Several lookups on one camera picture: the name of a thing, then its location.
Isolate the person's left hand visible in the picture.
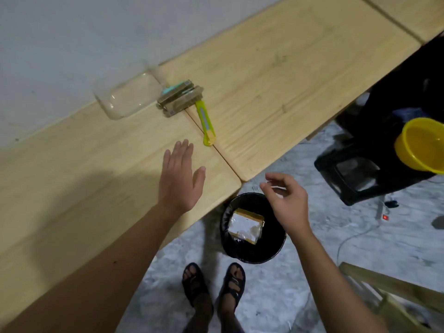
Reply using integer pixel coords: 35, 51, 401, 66
158, 139, 207, 215

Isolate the person's right hand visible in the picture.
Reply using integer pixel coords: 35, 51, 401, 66
259, 173, 311, 240

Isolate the person's left forearm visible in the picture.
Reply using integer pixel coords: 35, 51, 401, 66
0, 202, 182, 333

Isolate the person's right forearm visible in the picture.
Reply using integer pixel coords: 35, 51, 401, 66
289, 228, 390, 333

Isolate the yellow utility knife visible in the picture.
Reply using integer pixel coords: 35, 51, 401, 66
194, 100, 217, 147

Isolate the taped cardboard box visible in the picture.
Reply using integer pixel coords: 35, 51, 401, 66
227, 208, 266, 245

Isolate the black trash bin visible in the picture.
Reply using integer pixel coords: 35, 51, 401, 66
219, 193, 287, 265

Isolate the clear plastic container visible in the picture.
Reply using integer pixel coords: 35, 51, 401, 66
93, 64, 168, 120

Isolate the person's right black sandal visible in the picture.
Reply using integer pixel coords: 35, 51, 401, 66
217, 262, 246, 311

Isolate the person's black sandal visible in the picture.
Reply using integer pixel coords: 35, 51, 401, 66
217, 262, 246, 311
182, 262, 211, 308

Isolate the person's left black sandal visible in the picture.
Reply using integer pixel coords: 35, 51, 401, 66
182, 262, 211, 308

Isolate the person's right leg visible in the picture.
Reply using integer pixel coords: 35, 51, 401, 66
217, 266, 245, 333

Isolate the person's leg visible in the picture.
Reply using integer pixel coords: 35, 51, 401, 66
217, 266, 245, 333
182, 265, 214, 333

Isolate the black plastic stool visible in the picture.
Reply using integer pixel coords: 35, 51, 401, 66
314, 31, 444, 207

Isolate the person's left leg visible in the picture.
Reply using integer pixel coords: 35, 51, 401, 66
182, 265, 214, 333

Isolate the yellow plastic bowl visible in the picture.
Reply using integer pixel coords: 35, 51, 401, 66
394, 117, 444, 175

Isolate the white cable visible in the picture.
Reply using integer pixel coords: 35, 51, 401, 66
336, 196, 388, 265

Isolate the wooden chair frame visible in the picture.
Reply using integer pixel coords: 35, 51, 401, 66
338, 262, 444, 333

